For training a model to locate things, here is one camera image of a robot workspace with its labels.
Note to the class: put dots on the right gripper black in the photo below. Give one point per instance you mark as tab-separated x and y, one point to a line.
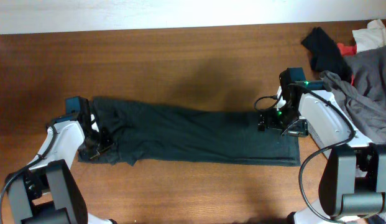
299	129

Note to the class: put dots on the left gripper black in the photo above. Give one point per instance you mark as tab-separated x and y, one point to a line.
108	141

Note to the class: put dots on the black Nike t-shirt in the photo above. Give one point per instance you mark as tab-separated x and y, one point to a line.
138	131

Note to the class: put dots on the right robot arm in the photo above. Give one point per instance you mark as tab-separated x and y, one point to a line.
353	184

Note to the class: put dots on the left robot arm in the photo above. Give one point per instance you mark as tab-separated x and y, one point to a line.
44	191

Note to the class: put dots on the black garment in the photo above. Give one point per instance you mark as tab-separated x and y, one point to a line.
325	55

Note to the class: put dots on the grey garment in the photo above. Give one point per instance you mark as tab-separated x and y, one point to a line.
364	101

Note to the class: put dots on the red garment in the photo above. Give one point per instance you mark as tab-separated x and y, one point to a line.
346	49

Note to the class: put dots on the white garment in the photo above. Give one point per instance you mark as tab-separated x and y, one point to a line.
372	37

